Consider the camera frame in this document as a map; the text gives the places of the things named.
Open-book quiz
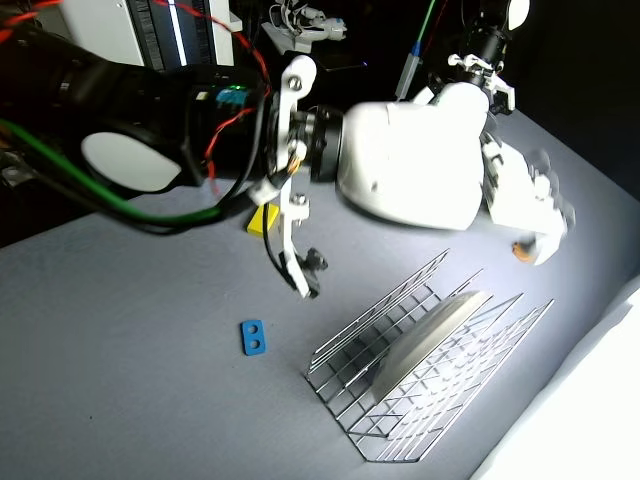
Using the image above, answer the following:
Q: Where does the thick green cable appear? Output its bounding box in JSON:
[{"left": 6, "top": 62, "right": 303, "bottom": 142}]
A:
[{"left": 0, "top": 117, "right": 224, "bottom": 227}]

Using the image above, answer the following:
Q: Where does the red black twisted wire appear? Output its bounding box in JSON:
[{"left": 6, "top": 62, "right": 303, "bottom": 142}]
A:
[{"left": 0, "top": 0, "right": 274, "bottom": 197}]

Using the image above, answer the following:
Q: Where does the black camera cable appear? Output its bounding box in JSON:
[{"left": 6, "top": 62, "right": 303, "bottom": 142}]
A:
[{"left": 261, "top": 227, "right": 302, "bottom": 297}]

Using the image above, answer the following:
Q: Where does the grey adapter with blue plug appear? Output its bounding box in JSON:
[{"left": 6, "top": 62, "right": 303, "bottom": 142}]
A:
[{"left": 394, "top": 43, "right": 424, "bottom": 102}]

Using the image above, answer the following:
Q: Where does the orange swirl cookie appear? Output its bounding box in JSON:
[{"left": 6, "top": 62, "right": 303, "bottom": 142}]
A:
[{"left": 510, "top": 240, "right": 537, "bottom": 265}]

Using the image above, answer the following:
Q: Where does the white robot hand on stand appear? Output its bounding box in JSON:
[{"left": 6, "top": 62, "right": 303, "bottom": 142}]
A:
[{"left": 260, "top": 0, "right": 350, "bottom": 55}]

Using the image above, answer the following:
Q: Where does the blue block with two holes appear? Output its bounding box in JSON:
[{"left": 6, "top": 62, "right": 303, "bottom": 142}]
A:
[{"left": 239, "top": 319, "right": 268, "bottom": 357}]

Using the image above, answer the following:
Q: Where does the silver wire plate rack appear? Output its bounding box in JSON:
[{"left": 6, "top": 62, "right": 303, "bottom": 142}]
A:
[{"left": 302, "top": 248, "right": 557, "bottom": 464}]

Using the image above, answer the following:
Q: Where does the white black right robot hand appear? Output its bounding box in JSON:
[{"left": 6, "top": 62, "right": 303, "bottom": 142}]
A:
[{"left": 336, "top": 98, "right": 577, "bottom": 267}]

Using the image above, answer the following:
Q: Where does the yellow rectangular block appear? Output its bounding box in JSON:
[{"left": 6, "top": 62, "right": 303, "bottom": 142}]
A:
[{"left": 245, "top": 201, "right": 282, "bottom": 238}]

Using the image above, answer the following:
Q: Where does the white cloth backdrop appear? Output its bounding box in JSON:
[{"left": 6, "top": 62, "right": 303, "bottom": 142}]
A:
[{"left": 468, "top": 272, "right": 640, "bottom": 480}]

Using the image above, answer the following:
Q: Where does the white round plate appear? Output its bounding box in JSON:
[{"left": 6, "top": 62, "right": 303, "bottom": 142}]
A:
[{"left": 371, "top": 289, "right": 495, "bottom": 404}]

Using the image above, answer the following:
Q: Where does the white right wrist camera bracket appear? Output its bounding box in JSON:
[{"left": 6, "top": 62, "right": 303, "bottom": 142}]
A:
[{"left": 248, "top": 54, "right": 330, "bottom": 301}]

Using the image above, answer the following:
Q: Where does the white robot column blue light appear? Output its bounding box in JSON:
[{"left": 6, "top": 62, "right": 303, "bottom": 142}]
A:
[{"left": 37, "top": 0, "right": 237, "bottom": 70}]

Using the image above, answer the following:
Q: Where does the thin green cable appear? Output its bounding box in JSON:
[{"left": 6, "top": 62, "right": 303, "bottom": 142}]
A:
[{"left": 416, "top": 0, "right": 437, "bottom": 47}]

